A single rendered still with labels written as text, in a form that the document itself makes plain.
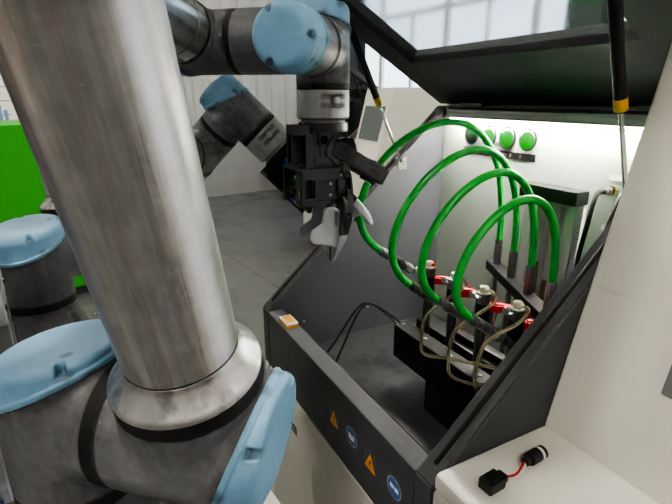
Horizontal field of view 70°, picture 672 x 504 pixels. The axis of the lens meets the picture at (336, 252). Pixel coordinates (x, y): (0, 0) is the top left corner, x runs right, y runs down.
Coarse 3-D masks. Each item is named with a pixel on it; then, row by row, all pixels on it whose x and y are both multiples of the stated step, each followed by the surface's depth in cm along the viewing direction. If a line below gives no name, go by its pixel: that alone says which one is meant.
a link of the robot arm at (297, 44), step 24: (288, 0) 50; (240, 24) 54; (264, 24) 51; (288, 24) 51; (312, 24) 51; (240, 48) 55; (264, 48) 52; (288, 48) 52; (312, 48) 52; (336, 48) 59; (240, 72) 58; (264, 72) 57; (288, 72) 54; (312, 72) 58
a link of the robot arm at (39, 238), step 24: (24, 216) 84; (48, 216) 84; (0, 240) 76; (24, 240) 76; (48, 240) 79; (0, 264) 77; (24, 264) 77; (48, 264) 79; (72, 264) 84; (24, 288) 78; (48, 288) 80; (72, 288) 85
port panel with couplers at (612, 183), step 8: (608, 160) 92; (616, 160) 91; (632, 160) 88; (608, 168) 93; (616, 168) 91; (608, 176) 93; (616, 176) 91; (608, 184) 93; (616, 184) 92; (608, 192) 91; (616, 192) 91; (600, 200) 95; (608, 200) 93; (600, 208) 95; (608, 208) 94; (600, 216) 95; (608, 216) 94; (600, 224) 96; (600, 232) 96
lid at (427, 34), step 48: (384, 0) 99; (432, 0) 91; (480, 0) 84; (528, 0) 77; (576, 0) 72; (624, 0) 65; (384, 48) 118; (432, 48) 110; (480, 48) 100; (528, 48) 89; (576, 48) 81; (432, 96) 134; (480, 96) 118; (528, 96) 106; (576, 96) 96
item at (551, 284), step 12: (504, 204) 74; (516, 204) 74; (540, 204) 77; (492, 216) 73; (552, 216) 79; (480, 228) 72; (552, 228) 80; (480, 240) 72; (552, 240) 81; (468, 252) 72; (552, 252) 82; (552, 264) 83; (456, 276) 72; (552, 276) 83; (456, 288) 73; (552, 288) 84; (456, 300) 74; (468, 312) 76; (480, 324) 77; (504, 336) 81
